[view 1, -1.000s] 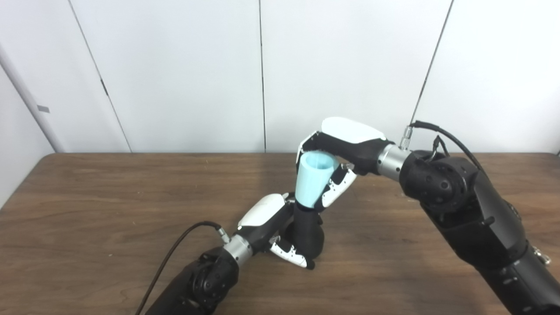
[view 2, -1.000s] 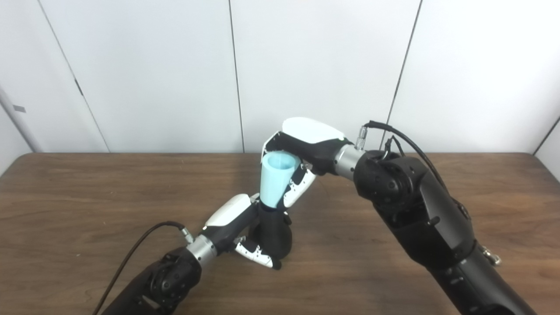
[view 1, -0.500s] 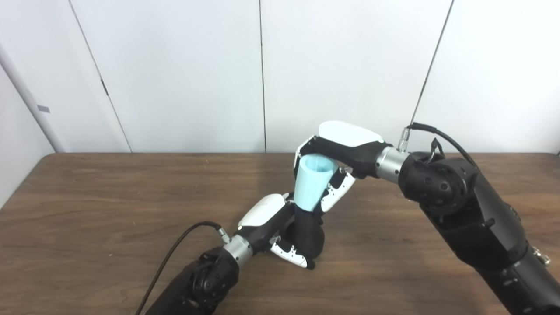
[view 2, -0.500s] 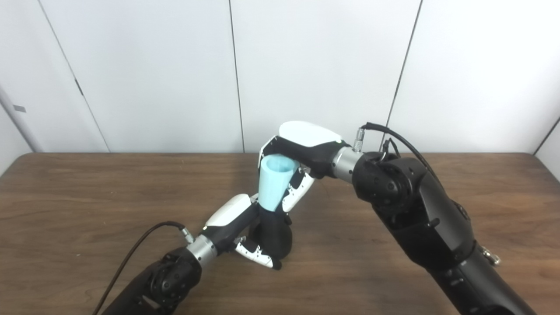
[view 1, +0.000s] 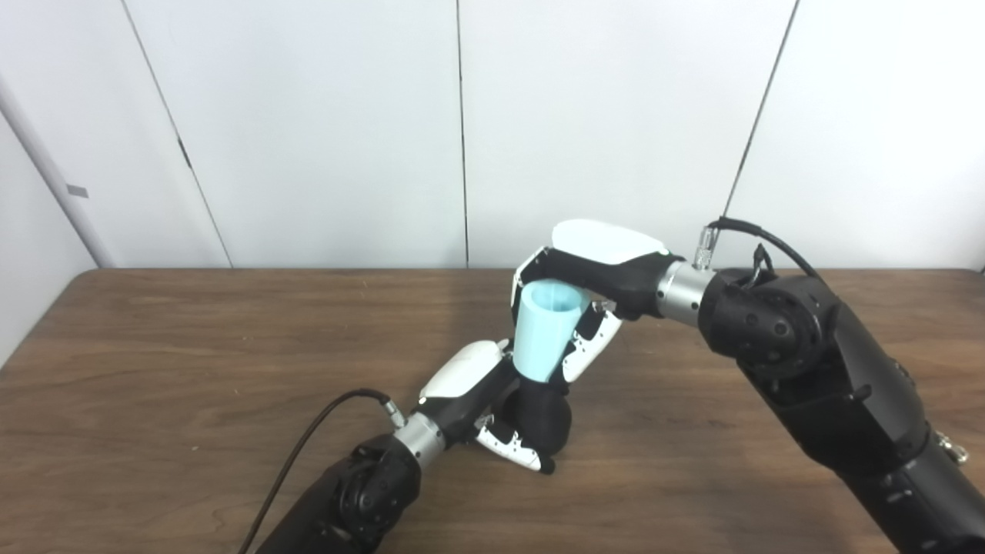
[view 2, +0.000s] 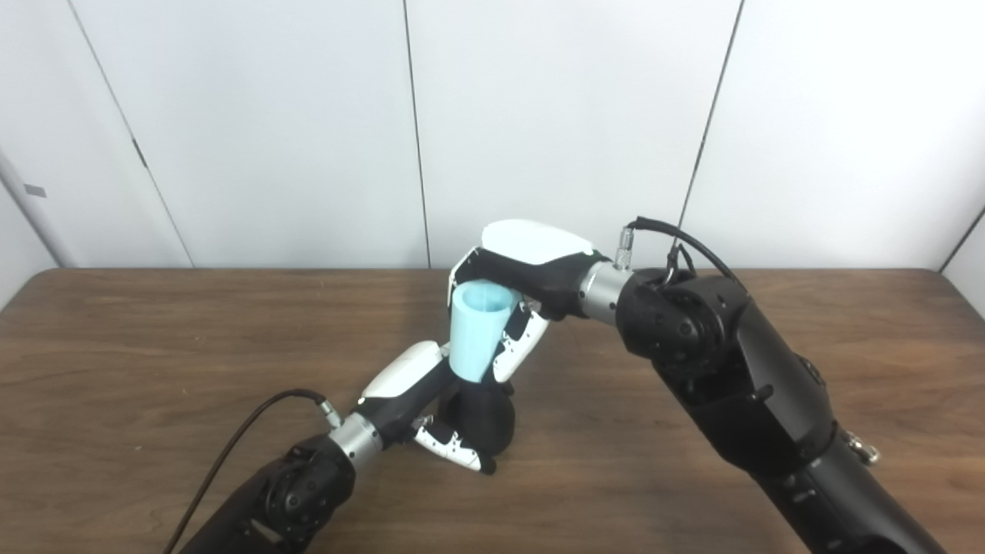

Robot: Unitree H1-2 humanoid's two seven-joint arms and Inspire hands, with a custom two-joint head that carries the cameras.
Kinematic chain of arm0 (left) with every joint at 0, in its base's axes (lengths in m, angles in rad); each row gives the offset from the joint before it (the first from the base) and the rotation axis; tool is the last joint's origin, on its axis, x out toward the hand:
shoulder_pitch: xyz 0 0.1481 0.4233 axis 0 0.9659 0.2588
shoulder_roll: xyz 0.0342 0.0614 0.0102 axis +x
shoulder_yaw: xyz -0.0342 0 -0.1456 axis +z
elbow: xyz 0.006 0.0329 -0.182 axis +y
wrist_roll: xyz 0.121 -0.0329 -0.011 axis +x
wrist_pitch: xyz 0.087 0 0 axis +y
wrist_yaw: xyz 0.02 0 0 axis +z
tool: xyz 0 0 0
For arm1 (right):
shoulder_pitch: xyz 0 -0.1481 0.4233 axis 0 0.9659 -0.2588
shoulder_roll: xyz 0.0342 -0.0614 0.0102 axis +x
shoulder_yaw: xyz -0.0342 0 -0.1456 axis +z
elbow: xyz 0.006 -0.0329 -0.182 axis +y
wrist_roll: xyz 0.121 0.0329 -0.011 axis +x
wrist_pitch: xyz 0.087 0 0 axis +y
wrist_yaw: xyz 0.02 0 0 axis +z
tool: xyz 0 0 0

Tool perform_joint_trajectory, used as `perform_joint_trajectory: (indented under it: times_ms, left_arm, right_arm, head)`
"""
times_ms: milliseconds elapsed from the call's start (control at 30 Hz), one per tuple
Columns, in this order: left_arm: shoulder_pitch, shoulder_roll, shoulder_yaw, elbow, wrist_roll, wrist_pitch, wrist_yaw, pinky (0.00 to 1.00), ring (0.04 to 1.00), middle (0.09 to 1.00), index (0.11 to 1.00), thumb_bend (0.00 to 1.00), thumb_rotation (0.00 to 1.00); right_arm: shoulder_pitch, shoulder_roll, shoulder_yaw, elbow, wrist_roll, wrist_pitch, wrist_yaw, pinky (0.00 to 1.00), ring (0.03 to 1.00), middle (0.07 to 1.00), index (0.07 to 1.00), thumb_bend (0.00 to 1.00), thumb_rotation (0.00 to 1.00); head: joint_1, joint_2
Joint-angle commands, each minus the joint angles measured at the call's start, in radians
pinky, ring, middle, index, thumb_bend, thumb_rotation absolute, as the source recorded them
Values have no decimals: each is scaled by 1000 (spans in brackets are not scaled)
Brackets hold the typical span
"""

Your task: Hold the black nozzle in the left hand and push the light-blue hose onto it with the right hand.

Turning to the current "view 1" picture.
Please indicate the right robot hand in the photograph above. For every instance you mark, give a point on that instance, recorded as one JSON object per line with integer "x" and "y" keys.
{"x": 608, "y": 261}

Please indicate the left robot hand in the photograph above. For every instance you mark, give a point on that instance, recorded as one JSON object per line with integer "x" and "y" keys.
{"x": 469, "y": 385}

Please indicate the black nozzle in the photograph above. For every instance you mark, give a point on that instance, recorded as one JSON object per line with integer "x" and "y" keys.
{"x": 546, "y": 415}

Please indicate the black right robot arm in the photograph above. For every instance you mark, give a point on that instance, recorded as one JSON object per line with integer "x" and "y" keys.
{"x": 831, "y": 369}

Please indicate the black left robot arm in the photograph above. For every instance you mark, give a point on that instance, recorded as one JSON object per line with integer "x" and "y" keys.
{"x": 354, "y": 492}

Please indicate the black wall panel hinge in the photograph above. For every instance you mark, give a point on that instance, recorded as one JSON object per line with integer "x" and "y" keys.
{"x": 185, "y": 152}

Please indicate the small grey wall label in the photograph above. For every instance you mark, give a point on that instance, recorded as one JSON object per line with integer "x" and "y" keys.
{"x": 77, "y": 191}

